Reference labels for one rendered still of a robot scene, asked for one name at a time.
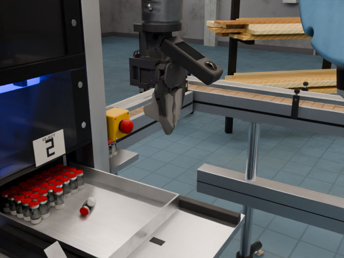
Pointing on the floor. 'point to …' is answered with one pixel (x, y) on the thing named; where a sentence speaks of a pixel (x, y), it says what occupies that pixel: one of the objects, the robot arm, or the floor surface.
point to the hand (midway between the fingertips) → (172, 128)
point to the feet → (255, 248)
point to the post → (94, 88)
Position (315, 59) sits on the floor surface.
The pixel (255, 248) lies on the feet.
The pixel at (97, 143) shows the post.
